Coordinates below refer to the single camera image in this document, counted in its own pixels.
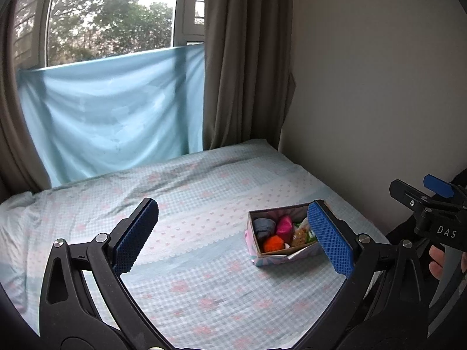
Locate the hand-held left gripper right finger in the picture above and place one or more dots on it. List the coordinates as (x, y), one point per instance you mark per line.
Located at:
(330, 240)

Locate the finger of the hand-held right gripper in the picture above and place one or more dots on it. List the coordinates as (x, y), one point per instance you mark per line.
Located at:
(410, 197)
(439, 186)

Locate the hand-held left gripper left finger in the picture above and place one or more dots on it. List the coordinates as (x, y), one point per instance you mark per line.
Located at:
(137, 237)

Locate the brown plush toy pink trim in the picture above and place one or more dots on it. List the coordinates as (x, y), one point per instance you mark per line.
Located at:
(301, 237)

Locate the green soft cloth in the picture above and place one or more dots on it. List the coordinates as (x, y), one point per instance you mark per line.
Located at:
(302, 222)

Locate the magenta zip pouch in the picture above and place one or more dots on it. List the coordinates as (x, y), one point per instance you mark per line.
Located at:
(284, 225)

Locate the orange fluffy carrot plush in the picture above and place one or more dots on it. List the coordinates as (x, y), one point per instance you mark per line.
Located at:
(273, 243)

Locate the grey sock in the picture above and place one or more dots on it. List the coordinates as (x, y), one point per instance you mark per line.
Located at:
(264, 226)

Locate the patterned cardboard box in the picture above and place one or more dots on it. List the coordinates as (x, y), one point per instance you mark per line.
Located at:
(255, 253)

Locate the person's right hand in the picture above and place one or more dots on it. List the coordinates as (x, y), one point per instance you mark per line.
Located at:
(437, 262)

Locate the person's dark clothing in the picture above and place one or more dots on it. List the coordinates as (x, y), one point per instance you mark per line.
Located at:
(399, 228)

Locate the light blue hanging cloth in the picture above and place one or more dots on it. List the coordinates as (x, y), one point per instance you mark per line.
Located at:
(109, 116)

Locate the beige curtain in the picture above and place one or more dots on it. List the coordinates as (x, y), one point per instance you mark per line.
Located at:
(244, 62)
(18, 135)

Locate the window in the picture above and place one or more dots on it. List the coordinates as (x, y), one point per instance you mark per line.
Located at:
(109, 14)

